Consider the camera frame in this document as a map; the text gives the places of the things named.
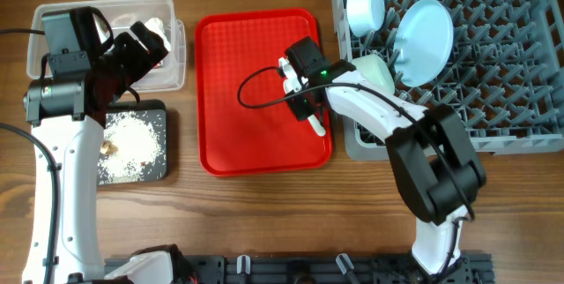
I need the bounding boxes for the white plastic spoon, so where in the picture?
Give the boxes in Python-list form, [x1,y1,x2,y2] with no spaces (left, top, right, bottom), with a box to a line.
[281,76,327,138]

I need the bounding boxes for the white tissue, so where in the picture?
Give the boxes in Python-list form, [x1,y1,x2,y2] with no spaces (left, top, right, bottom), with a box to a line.
[145,18,171,51]

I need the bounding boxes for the mint green bowl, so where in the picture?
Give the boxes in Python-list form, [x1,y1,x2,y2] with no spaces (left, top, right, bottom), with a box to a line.
[352,54,395,94]

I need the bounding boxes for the light blue bowl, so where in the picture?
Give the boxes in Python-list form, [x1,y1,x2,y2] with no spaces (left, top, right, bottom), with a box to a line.
[345,0,386,37]

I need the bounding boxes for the light blue plate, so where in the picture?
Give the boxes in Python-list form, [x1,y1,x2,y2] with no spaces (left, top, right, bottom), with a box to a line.
[393,0,454,87]

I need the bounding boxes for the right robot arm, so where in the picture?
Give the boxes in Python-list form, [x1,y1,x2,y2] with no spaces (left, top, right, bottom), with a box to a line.
[278,37,486,282]

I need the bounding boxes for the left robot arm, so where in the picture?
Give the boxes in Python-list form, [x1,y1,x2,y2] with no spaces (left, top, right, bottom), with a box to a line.
[21,6,197,283]

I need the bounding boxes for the grey dishwasher rack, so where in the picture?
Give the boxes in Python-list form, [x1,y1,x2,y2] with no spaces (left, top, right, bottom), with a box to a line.
[331,0,563,154]

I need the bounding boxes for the clear plastic bin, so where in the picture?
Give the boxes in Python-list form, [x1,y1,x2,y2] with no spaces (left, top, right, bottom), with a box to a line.
[32,0,187,93]

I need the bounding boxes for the red plastic tray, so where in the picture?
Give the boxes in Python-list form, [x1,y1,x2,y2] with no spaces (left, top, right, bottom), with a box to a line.
[194,8,333,176]

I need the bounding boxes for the spilled white rice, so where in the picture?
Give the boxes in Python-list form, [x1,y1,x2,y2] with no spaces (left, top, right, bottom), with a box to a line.
[97,111,167,184]

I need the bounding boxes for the black tray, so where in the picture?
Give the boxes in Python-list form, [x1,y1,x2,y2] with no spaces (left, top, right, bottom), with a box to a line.
[94,99,169,186]

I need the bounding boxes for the brown food chunk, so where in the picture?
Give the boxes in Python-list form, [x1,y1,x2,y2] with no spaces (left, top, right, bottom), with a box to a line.
[100,140,118,156]

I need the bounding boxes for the right black cable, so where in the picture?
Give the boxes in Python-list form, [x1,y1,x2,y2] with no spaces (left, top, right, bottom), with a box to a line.
[236,65,477,272]

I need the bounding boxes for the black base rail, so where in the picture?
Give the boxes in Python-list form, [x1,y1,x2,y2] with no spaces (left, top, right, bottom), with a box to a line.
[103,252,495,284]

